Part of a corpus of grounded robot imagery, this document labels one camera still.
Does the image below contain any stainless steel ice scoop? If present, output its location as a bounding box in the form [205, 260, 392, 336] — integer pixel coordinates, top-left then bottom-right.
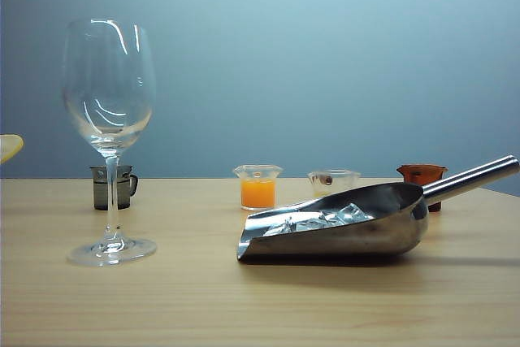
[236, 154, 520, 263]

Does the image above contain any clear ice cube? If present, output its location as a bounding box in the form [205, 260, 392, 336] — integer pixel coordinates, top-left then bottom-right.
[284, 210, 339, 235]
[336, 202, 377, 227]

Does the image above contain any small beaker with orange juice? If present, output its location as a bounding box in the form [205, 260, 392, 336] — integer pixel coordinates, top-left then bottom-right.
[232, 164, 284, 212]

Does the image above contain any clear beaker with yellow liquid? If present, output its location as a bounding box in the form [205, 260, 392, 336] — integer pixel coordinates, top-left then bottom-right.
[306, 168, 362, 198]

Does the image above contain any smoky grey glass mug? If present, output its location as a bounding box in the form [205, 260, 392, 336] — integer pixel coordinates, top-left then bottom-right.
[89, 165, 140, 210]

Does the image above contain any pale yellow lemon slice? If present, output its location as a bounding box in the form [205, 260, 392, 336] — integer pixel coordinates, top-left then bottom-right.
[0, 134, 24, 166]

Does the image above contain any clear stemmed wine glass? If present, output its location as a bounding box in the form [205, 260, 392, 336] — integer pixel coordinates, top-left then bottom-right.
[61, 17, 158, 268]

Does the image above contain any amber glass beaker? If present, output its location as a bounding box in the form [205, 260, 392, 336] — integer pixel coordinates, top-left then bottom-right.
[396, 163, 449, 213]

